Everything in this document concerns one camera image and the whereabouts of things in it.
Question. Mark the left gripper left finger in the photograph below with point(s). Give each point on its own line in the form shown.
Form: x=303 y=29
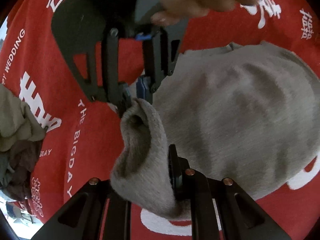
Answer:
x=94 y=212

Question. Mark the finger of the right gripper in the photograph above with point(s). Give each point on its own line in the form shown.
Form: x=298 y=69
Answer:
x=102 y=81
x=160 y=53

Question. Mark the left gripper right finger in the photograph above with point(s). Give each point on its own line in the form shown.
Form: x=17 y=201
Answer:
x=220 y=209

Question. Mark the red wedding bedspread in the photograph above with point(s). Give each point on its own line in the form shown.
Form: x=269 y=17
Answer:
x=83 y=138

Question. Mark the teal grey garment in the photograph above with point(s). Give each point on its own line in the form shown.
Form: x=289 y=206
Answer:
x=6 y=172

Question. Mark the olive green garment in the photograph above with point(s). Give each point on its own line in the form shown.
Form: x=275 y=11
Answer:
x=17 y=121

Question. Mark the dark brown garment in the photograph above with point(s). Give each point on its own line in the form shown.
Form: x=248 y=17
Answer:
x=24 y=155

